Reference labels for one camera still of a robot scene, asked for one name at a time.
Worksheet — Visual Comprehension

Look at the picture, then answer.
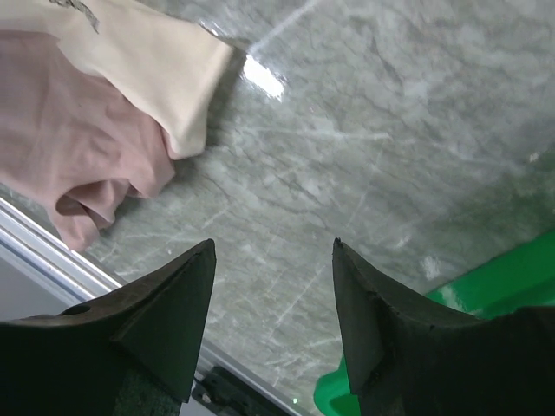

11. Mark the aluminium rail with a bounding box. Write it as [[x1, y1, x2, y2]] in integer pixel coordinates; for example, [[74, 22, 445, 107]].
[[1, 201, 300, 415]]

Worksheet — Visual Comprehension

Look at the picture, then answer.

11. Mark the pink beige underwear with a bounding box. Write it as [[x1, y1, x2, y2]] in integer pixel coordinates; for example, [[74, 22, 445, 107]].
[[1, 1, 233, 251]]

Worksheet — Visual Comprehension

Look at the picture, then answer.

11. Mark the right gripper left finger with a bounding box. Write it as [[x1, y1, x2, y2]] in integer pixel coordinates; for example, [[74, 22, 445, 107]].
[[1, 239, 216, 415]]

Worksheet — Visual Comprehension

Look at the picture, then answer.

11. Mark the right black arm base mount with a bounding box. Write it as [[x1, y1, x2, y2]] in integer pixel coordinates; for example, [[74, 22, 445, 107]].
[[191, 367, 289, 416]]

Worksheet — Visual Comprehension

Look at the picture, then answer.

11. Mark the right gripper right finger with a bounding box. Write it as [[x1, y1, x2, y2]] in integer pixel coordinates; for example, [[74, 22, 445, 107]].
[[332, 240, 554, 415]]

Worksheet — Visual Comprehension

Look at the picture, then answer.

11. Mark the green plastic bin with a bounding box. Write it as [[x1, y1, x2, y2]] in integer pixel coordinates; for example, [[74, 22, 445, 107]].
[[313, 231, 554, 415]]

